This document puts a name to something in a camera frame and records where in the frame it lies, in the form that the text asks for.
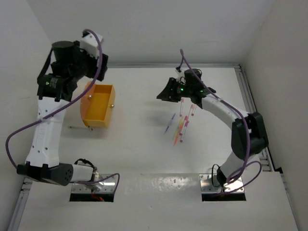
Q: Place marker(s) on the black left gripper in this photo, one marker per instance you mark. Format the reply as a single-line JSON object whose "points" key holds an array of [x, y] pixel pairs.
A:
{"points": [[92, 73]]}

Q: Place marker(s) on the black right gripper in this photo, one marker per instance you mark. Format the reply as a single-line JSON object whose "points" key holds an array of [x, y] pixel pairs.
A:
{"points": [[168, 94]]}

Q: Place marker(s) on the light pink cap pen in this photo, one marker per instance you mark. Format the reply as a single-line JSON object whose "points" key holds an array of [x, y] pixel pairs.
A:
{"points": [[181, 106]]}

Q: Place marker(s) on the cylindrical beige drawer container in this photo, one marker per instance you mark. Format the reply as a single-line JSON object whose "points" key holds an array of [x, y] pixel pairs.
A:
{"points": [[93, 110]]}

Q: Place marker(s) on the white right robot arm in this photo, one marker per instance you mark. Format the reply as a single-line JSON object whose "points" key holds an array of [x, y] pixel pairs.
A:
{"points": [[248, 133]]}

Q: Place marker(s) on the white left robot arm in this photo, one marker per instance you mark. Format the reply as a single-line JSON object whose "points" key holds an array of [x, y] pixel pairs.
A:
{"points": [[66, 64]]}

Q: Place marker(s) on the blue clear pen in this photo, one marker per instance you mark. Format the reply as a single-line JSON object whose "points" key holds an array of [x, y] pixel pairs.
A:
{"points": [[170, 123]]}

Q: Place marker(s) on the peach cap white pen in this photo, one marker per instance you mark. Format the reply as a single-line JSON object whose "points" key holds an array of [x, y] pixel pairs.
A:
{"points": [[191, 109]]}

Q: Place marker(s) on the pink cap white pen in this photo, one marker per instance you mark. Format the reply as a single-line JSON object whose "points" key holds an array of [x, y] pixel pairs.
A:
{"points": [[184, 122]]}

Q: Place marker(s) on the yellow clear pen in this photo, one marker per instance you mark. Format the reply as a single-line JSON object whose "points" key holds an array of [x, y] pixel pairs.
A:
{"points": [[178, 128]]}

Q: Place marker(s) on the purple cap white pen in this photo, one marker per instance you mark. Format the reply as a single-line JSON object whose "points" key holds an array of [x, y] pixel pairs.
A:
{"points": [[183, 131]]}

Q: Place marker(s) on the orange clear pen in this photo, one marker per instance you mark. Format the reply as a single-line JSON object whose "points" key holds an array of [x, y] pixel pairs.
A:
{"points": [[176, 137]]}

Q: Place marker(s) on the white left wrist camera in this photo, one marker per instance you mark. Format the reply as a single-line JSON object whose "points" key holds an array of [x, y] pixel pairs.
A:
{"points": [[89, 44]]}

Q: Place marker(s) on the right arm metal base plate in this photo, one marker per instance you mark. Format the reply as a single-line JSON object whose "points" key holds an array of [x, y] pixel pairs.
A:
{"points": [[211, 186]]}

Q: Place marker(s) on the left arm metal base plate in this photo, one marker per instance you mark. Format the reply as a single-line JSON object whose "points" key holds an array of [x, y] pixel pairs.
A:
{"points": [[103, 187]]}

